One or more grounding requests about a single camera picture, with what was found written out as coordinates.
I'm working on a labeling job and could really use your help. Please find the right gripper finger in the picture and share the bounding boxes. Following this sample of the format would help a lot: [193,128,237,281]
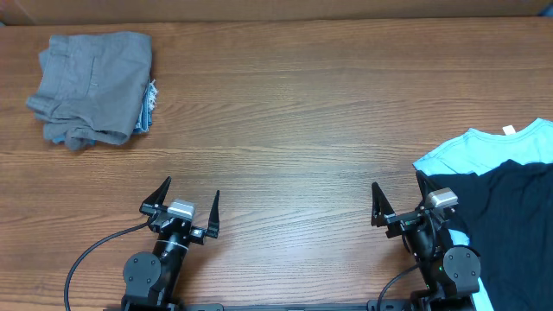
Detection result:
[416,170,436,203]
[372,182,395,219]

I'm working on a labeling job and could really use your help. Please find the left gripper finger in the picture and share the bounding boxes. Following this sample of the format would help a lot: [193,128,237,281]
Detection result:
[143,176,172,206]
[207,191,220,232]

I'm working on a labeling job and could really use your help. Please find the black t-shirt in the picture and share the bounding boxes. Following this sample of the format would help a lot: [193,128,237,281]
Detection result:
[415,160,552,310]

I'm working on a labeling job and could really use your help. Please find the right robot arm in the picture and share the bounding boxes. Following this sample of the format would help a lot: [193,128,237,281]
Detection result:
[371,170,481,311]

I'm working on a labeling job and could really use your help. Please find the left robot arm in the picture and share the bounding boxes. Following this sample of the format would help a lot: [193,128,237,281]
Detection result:
[121,177,220,311]

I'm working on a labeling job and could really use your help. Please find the light blue t-shirt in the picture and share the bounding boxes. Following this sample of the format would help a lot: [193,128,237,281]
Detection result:
[412,117,553,311]

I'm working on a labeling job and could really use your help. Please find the blue frayed denim garment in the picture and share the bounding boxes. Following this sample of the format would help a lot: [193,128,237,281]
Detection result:
[43,80,158,149]

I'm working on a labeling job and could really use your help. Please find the grey folded shorts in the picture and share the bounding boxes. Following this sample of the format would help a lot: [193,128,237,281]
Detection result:
[26,31,153,133]

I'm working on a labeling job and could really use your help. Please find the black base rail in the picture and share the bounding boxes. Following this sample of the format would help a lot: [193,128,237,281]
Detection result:
[103,298,476,311]

